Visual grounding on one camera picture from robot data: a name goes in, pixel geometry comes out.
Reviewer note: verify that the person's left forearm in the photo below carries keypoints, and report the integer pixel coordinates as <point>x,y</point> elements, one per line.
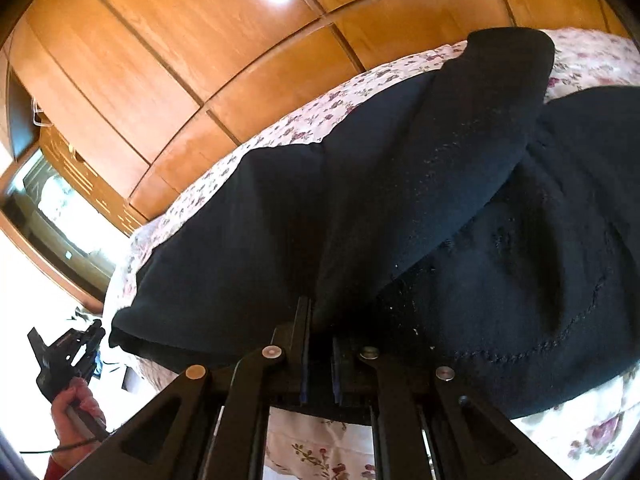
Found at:
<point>54,470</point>

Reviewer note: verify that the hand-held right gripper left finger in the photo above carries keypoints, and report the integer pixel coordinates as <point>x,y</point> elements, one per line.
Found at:
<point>304,360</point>

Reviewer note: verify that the black pants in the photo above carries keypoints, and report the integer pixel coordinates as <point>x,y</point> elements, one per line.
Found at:
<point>400,200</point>

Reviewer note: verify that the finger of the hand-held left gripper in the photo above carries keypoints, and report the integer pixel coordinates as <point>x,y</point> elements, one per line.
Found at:
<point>95,335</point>

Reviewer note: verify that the floral bedspread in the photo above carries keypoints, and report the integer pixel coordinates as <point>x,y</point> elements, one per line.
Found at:
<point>310,440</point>

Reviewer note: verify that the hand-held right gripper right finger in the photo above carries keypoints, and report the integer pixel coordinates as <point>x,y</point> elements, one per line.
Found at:
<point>337,375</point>

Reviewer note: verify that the wood framed television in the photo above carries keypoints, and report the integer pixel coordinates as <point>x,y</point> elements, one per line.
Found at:
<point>45,210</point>

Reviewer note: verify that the wooden headboard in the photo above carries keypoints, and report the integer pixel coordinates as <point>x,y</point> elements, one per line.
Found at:
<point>175,50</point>

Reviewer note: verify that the person's left hand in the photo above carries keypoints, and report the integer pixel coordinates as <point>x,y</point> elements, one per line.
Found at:
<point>75,420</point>

